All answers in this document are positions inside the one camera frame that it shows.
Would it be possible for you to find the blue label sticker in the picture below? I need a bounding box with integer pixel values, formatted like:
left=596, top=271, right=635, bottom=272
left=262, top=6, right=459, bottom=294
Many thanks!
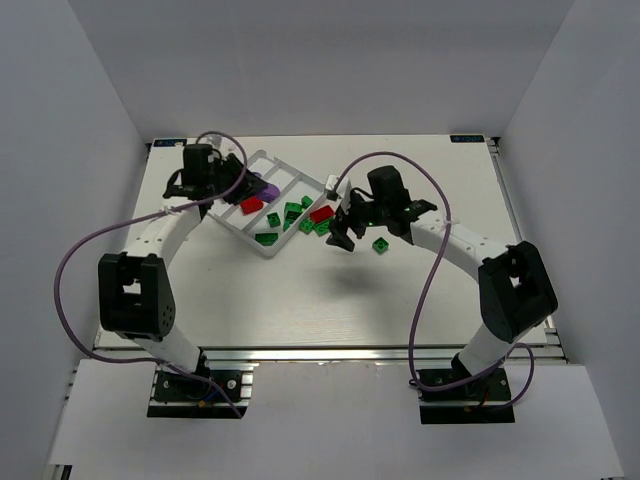
left=449, top=134, right=485, bottom=143
left=152, top=138, right=188, bottom=148

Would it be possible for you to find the red rounded lego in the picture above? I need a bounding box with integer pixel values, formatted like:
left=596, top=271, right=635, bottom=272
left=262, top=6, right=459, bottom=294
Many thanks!
left=240, top=196, right=264, bottom=215

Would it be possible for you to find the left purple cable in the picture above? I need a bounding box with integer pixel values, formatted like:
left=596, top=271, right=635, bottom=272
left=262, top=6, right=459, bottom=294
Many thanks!
left=53, top=132, right=249, bottom=416

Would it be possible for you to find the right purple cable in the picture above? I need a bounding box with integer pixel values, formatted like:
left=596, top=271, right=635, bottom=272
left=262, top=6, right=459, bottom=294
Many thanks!
left=332, top=152, right=535, bottom=412

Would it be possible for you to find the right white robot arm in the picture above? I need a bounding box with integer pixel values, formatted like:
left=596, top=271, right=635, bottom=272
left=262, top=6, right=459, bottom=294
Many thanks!
left=325, top=166, right=558, bottom=381

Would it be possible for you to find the green lego square brick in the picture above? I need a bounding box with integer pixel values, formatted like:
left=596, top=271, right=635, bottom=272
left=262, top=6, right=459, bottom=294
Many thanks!
left=266, top=213, right=281, bottom=228

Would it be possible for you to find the right blue label sticker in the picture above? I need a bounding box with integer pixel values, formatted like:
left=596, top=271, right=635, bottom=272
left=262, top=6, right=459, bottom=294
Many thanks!
left=449, top=134, right=485, bottom=143

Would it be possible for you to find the red lego brick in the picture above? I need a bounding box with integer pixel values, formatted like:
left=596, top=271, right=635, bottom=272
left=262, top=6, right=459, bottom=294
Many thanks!
left=309, top=205, right=335, bottom=224

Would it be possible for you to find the white divided tray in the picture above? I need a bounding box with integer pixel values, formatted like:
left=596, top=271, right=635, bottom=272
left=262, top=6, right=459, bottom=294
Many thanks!
left=208, top=150, right=326, bottom=258

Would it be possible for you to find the purple rounded lego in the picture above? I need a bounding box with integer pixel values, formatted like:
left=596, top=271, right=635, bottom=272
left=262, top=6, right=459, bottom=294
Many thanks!
left=256, top=183, right=280, bottom=203

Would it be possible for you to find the purple cable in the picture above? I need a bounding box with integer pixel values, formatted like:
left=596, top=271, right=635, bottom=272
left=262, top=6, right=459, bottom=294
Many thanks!
left=53, top=132, right=249, bottom=416
left=332, top=152, right=535, bottom=412

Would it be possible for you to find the green long lego brick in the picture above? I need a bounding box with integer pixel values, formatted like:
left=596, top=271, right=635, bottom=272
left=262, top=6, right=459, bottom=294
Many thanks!
left=314, top=219, right=331, bottom=237

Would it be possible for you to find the left blue label sticker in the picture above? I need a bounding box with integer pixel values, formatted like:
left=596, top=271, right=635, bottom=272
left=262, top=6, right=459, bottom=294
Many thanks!
left=152, top=138, right=188, bottom=148

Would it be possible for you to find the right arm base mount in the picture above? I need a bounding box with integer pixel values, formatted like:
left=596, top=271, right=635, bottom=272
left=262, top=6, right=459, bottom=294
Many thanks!
left=408, top=368, right=515, bottom=425

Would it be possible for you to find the aluminium table frame rail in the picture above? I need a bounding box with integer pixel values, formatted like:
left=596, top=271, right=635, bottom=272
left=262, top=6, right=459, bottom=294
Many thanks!
left=95, top=346, right=566, bottom=363

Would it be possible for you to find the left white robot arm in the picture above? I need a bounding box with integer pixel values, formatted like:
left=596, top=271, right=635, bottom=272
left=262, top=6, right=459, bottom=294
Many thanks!
left=98, top=144, right=266, bottom=376

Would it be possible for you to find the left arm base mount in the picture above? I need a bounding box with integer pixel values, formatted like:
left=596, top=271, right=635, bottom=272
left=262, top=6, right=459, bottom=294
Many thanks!
left=146, top=366, right=253, bottom=420

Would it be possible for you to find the green lego two-by-two brick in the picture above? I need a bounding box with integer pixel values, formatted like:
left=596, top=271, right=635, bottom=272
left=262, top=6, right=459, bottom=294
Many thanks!
left=285, top=210, right=301, bottom=221

